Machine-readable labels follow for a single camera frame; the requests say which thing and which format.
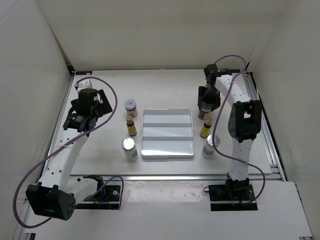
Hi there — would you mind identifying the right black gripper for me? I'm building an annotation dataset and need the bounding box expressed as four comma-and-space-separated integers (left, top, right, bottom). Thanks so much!
197, 85, 221, 112

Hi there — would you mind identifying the yellow-label small bottle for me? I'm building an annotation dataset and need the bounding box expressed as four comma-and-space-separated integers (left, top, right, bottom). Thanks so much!
126, 115, 137, 137
199, 117, 212, 138

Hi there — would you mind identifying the silver-cap white bottle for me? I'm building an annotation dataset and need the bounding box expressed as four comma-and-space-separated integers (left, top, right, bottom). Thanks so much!
121, 137, 138, 162
201, 134, 220, 158

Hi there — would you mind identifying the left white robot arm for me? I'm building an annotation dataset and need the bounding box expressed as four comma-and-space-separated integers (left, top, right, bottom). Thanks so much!
26, 88, 112, 221

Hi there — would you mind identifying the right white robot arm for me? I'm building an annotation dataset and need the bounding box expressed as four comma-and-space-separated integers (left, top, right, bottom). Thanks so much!
197, 64, 262, 200

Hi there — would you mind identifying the white divided organizer tray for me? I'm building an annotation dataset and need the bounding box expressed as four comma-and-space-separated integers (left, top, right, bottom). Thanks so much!
141, 109, 195, 162

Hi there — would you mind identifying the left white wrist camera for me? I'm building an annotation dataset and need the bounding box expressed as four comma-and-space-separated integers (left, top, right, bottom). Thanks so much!
74, 79, 93, 93

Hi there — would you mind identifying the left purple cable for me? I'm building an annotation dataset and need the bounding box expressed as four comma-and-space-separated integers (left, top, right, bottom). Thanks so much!
12, 77, 125, 229

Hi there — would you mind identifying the purple cable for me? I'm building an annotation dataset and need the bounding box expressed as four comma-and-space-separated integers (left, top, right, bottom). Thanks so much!
12, 77, 125, 229
211, 54, 266, 204

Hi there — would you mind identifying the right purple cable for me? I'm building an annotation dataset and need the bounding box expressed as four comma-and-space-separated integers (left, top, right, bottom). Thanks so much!
211, 54, 266, 204

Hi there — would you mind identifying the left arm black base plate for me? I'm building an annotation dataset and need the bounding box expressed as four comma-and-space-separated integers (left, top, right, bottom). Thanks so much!
75, 185, 122, 210

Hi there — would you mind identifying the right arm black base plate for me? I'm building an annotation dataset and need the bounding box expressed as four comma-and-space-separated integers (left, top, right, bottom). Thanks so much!
203, 184, 258, 212

